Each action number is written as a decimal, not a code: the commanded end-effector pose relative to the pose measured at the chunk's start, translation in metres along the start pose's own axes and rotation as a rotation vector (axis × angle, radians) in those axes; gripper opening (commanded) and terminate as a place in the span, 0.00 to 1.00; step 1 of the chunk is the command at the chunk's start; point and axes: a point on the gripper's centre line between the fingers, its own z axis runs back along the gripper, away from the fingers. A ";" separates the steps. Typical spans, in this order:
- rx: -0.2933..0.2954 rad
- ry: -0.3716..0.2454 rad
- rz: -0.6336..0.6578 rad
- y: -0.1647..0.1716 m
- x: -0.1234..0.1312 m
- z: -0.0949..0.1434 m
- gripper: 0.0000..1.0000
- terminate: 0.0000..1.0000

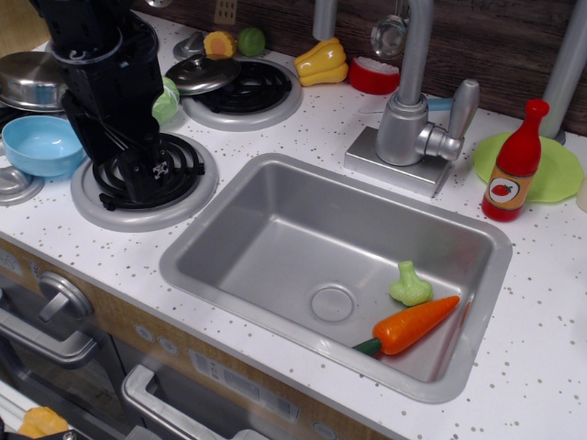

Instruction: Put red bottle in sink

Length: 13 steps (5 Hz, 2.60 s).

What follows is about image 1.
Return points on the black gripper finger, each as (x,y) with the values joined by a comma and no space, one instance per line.
(147,178)

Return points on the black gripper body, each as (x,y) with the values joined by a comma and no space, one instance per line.
(113,79)

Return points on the red ketchup bottle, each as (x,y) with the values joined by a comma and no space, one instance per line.
(515,167)

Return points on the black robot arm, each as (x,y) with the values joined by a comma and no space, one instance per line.
(107,57)

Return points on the silver sink basin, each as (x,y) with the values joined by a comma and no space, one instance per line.
(310,255)

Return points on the front black stove burner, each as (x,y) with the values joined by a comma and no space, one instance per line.
(100,195)

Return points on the green toy cabbage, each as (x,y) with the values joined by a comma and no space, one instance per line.
(167,104)

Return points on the steel pot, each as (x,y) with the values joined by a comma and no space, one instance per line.
(31,81)

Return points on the steel pot lid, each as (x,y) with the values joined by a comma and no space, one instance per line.
(200,74)

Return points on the blue plastic bowl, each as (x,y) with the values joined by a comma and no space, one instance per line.
(43,146)

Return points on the silver stove knob rear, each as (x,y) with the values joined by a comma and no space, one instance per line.
(193,45)

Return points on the silver stove knob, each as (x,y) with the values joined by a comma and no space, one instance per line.
(18,187)
(193,45)

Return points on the yellow toy corn slice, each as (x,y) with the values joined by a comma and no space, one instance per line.
(220,44)

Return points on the silver stove knob left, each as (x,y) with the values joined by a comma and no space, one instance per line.
(18,187)

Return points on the rear right stove burner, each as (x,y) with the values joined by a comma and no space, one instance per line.
(263,94)

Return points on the green toy lime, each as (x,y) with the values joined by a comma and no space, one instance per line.
(251,41)

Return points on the grey oven dial knob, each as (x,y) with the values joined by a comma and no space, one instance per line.
(63,298)

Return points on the yellow toy bell pepper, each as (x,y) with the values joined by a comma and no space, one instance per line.
(326,62)

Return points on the silver faucet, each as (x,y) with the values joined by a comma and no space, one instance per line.
(407,150)

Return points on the yellow toy food bottom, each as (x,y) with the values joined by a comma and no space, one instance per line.
(42,421)

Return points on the hanging steel ladle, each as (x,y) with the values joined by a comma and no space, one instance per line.
(389,35)

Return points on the light green toy garlic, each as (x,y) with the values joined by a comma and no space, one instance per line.
(410,290)

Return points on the orange toy carrot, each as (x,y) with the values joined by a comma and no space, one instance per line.
(398,332)

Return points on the green plastic plate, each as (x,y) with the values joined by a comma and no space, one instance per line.
(559,174)

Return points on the cream object right edge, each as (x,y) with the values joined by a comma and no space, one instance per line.
(581,196)

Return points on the grey oven door handle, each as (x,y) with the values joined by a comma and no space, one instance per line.
(72,352)

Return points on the grey dishwasher door handle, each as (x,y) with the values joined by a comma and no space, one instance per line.
(135,392)

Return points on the grey vertical post centre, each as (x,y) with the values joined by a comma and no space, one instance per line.
(324,21)

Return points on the blue utensil handle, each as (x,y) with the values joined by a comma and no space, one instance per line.
(439,104)

